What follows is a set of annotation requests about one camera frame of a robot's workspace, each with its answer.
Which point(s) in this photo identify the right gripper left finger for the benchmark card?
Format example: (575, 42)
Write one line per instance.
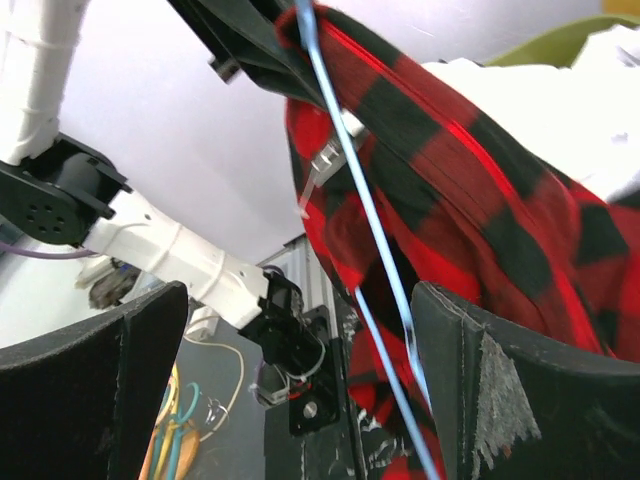
(81, 402)

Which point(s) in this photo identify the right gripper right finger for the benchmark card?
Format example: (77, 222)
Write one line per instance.
(509, 403)

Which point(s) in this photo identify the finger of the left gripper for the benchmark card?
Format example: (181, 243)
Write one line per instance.
(242, 37)

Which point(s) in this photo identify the red black plaid shirt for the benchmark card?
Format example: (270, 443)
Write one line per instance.
(467, 207)

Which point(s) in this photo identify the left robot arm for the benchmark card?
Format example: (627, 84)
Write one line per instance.
(61, 192)

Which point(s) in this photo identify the green laundry basket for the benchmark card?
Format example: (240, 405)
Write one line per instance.
(560, 46)

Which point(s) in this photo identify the aluminium frame rail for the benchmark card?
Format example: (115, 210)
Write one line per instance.
(298, 262)

